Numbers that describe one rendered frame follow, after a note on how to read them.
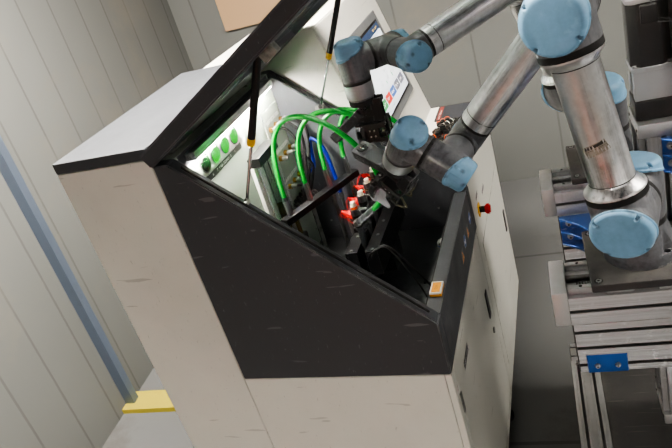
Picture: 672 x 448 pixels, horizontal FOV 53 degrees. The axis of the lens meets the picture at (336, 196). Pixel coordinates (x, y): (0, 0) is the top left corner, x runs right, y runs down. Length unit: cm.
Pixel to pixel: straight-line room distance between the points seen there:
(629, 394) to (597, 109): 137
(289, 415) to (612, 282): 96
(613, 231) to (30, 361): 233
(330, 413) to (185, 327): 46
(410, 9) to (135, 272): 257
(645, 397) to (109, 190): 176
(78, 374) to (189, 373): 127
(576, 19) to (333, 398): 116
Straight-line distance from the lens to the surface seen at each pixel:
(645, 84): 166
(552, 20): 119
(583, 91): 124
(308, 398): 189
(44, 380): 307
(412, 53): 157
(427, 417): 183
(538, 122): 413
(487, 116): 146
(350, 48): 166
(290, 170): 219
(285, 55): 216
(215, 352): 190
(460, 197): 213
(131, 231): 177
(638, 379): 250
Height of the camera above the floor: 192
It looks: 24 degrees down
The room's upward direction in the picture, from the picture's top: 17 degrees counter-clockwise
